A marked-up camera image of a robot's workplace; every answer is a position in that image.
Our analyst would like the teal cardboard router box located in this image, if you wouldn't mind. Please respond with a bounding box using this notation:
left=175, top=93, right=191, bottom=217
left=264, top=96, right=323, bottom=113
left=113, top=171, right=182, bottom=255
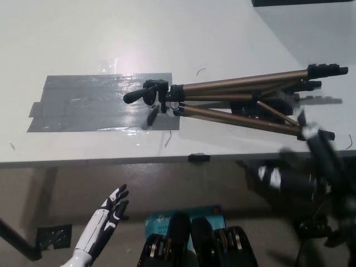
left=144, top=205, right=226, bottom=251

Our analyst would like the black flat object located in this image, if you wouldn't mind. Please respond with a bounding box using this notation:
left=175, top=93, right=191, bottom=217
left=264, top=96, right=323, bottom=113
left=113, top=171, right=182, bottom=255
left=251, top=0, right=356, bottom=8

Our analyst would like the black ribbed robot torso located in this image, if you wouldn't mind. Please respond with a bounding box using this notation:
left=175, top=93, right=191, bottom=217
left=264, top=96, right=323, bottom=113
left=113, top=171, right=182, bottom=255
left=136, top=212, right=258, bottom=267

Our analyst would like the black square tape patch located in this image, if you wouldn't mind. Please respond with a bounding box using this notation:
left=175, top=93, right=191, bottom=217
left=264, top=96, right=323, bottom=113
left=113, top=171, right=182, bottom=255
left=230, top=96, right=295, bottom=118

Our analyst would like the black slanted table leg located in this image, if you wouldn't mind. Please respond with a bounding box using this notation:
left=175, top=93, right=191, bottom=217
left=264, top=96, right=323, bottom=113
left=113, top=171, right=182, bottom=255
left=0, top=216, right=42, bottom=261

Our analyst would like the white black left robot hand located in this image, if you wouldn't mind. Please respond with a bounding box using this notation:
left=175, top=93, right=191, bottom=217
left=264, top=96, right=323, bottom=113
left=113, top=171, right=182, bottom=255
left=74, top=184, right=131, bottom=253

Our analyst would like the bronze and black camera tripod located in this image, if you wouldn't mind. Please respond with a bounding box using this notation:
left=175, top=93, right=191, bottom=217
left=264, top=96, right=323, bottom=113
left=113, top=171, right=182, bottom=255
left=123, top=63, right=350, bottom=141

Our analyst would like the black floor bracket with tape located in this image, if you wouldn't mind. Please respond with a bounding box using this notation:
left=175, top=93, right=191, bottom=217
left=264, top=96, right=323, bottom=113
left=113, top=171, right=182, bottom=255
left=294, top=215, right=348, bottom=248

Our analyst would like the grey duct tape patch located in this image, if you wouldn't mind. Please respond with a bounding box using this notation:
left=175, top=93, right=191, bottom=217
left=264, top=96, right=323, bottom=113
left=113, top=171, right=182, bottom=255
left=27, top=72, right=181, bottom=133

